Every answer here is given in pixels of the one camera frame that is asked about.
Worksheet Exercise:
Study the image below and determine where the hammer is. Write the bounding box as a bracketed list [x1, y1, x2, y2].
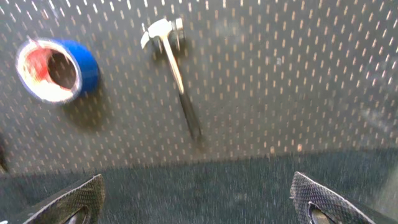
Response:
[140, 17, 205, 142]

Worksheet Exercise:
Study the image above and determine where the roll of blue tape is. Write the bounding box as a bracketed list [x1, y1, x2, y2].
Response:
[14, 37, 101, 105]

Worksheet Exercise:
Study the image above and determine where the black pegboard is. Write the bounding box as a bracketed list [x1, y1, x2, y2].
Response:
[0, 0, 398, 175]

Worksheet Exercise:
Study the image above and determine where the metal hook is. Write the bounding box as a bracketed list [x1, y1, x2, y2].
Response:
[154, 29, 187, 54]

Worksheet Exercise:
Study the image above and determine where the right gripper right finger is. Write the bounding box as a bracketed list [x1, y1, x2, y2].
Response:
[289, 171, 377, 224]

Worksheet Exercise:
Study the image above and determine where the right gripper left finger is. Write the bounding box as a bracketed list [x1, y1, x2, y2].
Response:
[0, 174, 106, 224]

